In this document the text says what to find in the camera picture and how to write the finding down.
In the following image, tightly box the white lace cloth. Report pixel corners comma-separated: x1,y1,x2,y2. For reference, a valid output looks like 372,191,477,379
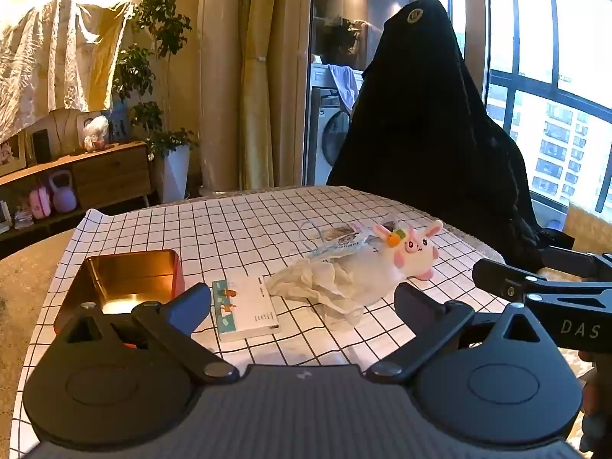
0,0,137,143

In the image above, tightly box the white checkered tablecloth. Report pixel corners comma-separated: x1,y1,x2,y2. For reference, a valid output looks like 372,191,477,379
10,184,596,459

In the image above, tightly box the pink toy case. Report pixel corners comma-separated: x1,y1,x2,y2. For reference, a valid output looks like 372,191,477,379
29,186,53,221

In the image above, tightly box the large window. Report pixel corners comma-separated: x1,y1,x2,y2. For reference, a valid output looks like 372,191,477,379
485,0,612,212

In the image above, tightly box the gold tin box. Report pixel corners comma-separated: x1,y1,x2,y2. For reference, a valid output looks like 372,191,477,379
52,249,185,345

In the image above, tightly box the white and teal tissue pack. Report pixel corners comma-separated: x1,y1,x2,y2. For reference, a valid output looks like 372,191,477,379
212,275,283,343

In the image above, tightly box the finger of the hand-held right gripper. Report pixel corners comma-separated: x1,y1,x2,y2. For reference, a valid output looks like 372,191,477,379
539,243,612,274
471,257,612,304

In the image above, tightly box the white planter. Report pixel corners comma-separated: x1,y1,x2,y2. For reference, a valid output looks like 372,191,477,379
150,145,193,204

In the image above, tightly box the white tissue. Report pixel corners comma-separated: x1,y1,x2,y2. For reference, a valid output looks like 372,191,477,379
264,252,386,322

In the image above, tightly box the yellow curtain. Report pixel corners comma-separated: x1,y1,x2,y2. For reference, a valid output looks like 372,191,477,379
236,0,317,191

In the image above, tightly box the white and pink plastic bag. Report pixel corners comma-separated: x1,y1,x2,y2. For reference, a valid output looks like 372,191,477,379
83,115,111,152

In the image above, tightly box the wooden sideboard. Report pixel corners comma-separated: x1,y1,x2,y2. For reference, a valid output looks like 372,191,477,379
0,140,161,250

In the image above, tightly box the white washing machine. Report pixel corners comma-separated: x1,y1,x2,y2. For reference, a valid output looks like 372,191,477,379
305,63,365,186

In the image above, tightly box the clear snack packet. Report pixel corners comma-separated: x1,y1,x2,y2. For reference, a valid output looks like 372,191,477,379
325,223,368,244

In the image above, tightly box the green potted tree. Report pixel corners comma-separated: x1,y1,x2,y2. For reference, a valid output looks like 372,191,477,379
112,0,200,160

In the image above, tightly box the beige patterned rug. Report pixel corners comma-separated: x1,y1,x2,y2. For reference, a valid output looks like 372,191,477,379
0,241,75,459

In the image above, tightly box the framed picture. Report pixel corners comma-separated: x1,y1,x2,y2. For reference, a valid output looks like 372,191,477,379
0,131,28,177

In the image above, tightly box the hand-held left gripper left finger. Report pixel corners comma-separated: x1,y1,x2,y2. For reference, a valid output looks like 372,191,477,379
61,283,241,385

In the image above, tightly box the pink and white bunny plush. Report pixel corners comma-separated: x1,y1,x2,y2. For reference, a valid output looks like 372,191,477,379
364,219,446,282

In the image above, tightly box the white cloth on washer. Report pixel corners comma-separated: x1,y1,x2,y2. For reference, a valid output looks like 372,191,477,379
329,64,360,107

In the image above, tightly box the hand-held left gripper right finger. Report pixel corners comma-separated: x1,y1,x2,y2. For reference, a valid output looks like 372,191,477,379
365,282,556,385

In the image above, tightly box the black speaker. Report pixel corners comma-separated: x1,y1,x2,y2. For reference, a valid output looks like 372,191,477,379
32,129,53,164

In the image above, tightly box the blue decorative box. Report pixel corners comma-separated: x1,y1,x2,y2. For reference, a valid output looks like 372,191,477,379
108,105,133,142

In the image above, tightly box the black cloth-draped chair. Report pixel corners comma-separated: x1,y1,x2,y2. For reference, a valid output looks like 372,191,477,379
327,0,577,271

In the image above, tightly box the purple kettlebell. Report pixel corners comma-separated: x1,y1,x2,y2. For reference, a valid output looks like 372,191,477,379
48,170,78,214

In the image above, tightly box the beige cylindrical air conditioner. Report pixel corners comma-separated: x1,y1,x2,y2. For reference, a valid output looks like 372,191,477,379
196,0,246,193

